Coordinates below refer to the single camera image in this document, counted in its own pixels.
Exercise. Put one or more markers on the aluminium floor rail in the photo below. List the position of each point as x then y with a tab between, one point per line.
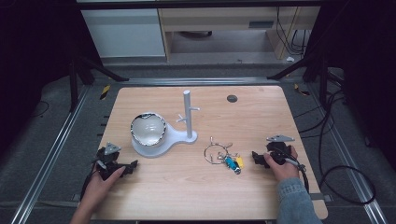
202	81
345	155
46	155

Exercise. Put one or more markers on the person's right hand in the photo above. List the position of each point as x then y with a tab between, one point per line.
283	169

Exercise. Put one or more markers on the person's left hand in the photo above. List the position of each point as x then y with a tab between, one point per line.
99	188

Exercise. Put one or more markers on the white cabinet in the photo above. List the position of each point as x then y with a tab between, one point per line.
124	31

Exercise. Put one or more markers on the blue key tag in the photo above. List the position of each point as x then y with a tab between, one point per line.
231	163

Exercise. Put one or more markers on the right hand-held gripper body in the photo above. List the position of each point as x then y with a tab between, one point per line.
278	149

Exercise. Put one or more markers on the yellow black tape strip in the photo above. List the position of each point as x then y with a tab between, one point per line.
301	90
105	91

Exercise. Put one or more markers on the yellow key tag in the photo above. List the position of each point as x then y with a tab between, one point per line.
239	161

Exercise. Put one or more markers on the white bowl with silver rim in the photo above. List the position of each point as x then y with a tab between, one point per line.
148	130

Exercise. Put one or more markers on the black tripod stand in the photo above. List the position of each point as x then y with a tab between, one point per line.
74	77
313	70

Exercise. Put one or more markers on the white rack with pegged post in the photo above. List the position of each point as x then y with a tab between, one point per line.
179	138

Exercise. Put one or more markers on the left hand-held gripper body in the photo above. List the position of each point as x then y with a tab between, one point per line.
107	161

